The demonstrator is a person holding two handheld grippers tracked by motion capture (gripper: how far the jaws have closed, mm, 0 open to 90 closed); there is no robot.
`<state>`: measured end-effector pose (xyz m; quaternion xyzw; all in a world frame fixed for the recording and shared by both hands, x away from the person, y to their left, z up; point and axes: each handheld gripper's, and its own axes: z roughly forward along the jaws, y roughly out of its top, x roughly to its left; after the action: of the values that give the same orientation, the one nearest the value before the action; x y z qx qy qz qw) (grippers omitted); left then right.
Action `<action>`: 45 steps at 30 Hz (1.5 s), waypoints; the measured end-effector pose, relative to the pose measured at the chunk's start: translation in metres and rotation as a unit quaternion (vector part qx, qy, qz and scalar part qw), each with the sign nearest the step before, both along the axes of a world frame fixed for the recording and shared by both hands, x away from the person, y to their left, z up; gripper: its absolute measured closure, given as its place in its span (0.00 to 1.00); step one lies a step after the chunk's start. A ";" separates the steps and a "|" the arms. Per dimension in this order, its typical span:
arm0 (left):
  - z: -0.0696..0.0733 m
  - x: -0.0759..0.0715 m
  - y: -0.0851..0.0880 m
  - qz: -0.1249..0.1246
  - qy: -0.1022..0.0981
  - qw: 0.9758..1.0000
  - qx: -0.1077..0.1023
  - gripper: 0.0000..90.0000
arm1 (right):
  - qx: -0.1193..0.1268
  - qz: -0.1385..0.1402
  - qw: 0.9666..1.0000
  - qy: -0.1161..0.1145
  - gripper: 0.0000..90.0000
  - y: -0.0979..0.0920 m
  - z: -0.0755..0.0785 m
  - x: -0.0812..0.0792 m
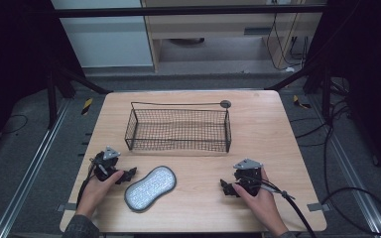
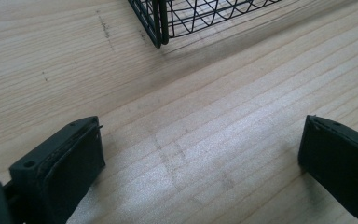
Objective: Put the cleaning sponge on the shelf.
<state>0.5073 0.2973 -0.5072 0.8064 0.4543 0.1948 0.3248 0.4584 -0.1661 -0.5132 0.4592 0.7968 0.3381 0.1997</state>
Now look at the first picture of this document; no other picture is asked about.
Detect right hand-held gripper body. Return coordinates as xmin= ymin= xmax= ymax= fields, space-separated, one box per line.
xmin=232 ymin=158 xmax=264 ymax=197

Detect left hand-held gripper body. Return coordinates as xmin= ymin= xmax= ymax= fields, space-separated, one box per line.
xmin=92 ymin=146 xmax=121 ymax=181

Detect grey oval scrub sponge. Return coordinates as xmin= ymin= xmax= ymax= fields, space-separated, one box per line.
xmin=124 ymin=165 xmax=178 ymax=213

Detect person's left hand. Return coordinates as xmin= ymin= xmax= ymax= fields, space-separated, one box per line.
xmin=74 ymin=170 xmax=126 ymax=218

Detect person's right hand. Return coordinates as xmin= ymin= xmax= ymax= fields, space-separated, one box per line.
xmin=232 ymin=168 xmax=290 ymax=237

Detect grey tape piece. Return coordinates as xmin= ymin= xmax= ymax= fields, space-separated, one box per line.
xmin=56 ymin=202 xmax=77 ymax=213
xmin=307 ymin=201 xmax=331 ymax=213

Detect yellow black tape strip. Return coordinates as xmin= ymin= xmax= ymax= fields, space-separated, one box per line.
xmin=80 ymin=97 xmax=94 ymax=116
xmin=292 ymin=94 xmax=313 ymax=110

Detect black metal stand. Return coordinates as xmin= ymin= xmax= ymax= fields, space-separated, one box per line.
xmin=45 ymin=62 xmax=113 ymax=131
xmin=265 ymin=54 xmax=333 ymax=124

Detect white cabinet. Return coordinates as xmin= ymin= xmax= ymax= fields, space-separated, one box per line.
xmin=51 ymin=0 xmax=155 ymax=68

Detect dark curtain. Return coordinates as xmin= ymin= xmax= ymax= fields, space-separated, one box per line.
xmin=304 ymin=0 xmax=381 ymax=186
xmin=0 ymin=0 xmax=85 ymax=163

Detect left hand-held gripper cable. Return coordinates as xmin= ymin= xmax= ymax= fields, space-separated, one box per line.
xmin=75 ymin=158 xmax=101 ymax=208

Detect hand-held gripper cable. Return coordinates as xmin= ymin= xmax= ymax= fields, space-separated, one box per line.
xmin=239 ymin=175 xmax=318 ymax=238
xmin=75 ymin=158 xmax=101 ymax=208

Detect right hand-held gripper cable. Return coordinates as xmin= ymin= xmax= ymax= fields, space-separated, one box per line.
xmin=239 ymin=175 xmax=318 ymax=238

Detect black wire mesh basket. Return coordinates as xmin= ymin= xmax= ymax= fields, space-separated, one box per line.
xmin=124 ymin=99 xmax=233 ymax=154

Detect aluminium floor rail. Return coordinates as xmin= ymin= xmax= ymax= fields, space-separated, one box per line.
xmin=0 ymin=98 xmax=71 ymax=238
xmin=311 ymin=98 xmax=381 ymax=238

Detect black looped floor cable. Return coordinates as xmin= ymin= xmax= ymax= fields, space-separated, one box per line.
xmin=291 ymin=97 xmax=381 ymax=236

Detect thin black floor cable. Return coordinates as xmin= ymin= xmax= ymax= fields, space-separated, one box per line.
xmin=0 ymin=113 xmax=30 ymax=136

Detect black cables under desk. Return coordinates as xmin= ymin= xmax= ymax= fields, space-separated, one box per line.
xmin=265 ymin=0 xmax=313 ymax=72

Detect black horizontal frame bar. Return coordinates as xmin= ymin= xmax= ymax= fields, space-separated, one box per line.
xmin=50 ymin=4 xmax=327 ymax=19

